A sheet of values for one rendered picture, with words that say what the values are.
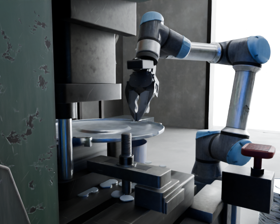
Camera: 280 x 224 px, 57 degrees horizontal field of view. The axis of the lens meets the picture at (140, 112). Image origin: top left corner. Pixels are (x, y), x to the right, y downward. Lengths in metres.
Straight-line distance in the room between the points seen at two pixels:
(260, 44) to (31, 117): 1.00
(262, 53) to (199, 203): 0.74
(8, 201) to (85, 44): 0.35
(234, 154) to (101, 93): 0.73
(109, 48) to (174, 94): 4.98
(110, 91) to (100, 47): 0.09
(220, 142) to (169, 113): 4.47
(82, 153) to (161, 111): 5.20
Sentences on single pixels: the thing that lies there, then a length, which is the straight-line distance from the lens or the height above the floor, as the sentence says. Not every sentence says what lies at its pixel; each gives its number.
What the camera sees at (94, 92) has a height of 0.88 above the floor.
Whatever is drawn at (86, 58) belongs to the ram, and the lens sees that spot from 0.48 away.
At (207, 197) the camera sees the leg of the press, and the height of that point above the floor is 0.64.
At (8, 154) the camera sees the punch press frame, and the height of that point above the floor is 0.83.
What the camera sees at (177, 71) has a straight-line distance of 5.47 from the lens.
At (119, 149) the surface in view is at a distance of 0.61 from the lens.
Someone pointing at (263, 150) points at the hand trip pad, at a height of 0.76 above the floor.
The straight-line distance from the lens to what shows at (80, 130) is 0.61.
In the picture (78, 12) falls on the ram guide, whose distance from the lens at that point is 0.45.
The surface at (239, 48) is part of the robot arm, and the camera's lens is 1.16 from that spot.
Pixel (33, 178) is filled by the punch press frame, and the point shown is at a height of 0.80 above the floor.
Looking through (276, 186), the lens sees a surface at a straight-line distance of 1.84.
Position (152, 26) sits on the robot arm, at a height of 1.07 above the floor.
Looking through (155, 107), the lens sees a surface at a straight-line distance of 5.71.
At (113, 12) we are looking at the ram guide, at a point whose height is 1.02.
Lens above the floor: 0.89
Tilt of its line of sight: 6 degrees down
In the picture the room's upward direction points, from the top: straight up
